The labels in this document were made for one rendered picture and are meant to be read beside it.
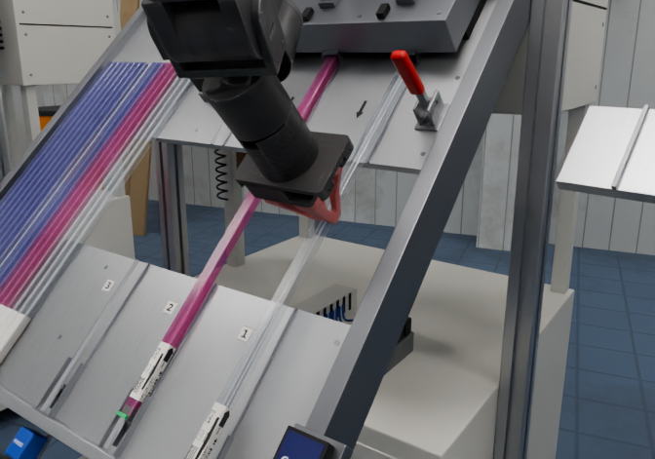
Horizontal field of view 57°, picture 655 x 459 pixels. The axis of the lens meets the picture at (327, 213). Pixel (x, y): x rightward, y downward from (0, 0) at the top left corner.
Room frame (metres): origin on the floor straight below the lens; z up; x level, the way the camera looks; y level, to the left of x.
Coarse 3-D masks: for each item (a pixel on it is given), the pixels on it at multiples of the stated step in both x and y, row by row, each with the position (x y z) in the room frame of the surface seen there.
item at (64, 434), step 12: (0, 396) 0.58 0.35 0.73; (12, 396) 0.57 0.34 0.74; (12, 408) 0.56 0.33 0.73; (24, 408) 0.55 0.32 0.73; (36, 408) 0.56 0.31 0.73; (36, 420) 0.53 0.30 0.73; (48, 420) 0.53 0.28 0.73; (48, 432) 0.52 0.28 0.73; (60, 432) 0.51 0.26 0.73; (72, 432) 0.51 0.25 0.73; (72, 444) 0.49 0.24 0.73; (84, 444) 0.49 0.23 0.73; (96, 444) 0.50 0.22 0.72; (96, 456) 0.47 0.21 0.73; (108, 456) 0.47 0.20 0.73
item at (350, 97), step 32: (480, 32) 0.73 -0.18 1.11; (320, 64) 0.81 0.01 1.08; (352, 64) 0.79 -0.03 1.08; (384, 64) 0.76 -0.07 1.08; (416, 64) 0.73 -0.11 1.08; (448, 64) 0.71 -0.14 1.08; (192, 96) 0.89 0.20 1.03; (320, 96) 0.76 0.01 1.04; (352, 96) 0.74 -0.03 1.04; (448, 96) 0.67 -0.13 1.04; (192, 128) 0.83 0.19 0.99; (224, 128) 0.80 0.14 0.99; (320, 128) 0.72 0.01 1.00; (352, 128) 0.70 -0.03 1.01; (384, 128) 0.67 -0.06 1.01; (384, 160) 0.64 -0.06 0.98; (416, 160) 0.62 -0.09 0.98
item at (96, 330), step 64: (64, 320) 0.65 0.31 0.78; (128, 320) 0.61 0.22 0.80; (192, 320) 0.58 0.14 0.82; (256, 320) 0.55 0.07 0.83; (320, 320) 0.52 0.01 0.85; (0, 384) 0.62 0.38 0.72; (64, 384) 0.58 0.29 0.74; (128, 384) 0.55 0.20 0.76; (192, 384) 0.52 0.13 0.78; (256, 384) 0.49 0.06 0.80; (320, 384) 0.47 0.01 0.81; (128, 448) 0.49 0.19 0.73; (256, 448) 0.45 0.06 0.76
